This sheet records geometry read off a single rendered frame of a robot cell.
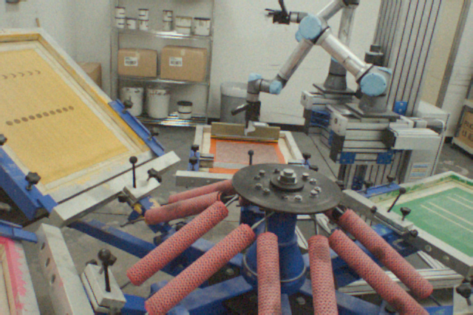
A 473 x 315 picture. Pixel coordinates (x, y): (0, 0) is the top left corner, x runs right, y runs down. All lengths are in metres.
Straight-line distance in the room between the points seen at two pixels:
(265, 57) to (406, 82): 3.28
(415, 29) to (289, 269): 1.70
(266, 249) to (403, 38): 1.76
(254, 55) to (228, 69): 0.39
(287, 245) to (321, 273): 0.21
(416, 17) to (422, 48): 0.18
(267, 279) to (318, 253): 0.14
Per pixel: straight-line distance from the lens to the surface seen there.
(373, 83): 2.11
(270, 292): 0.93
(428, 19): 2.56
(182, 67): 5.13
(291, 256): 1.18
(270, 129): 2.43
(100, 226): 1.62
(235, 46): 5.56
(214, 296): 1.16
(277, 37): 5.59
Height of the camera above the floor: 1.78
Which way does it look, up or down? 22 degrees down
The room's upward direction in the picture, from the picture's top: 6 degrees clockwise
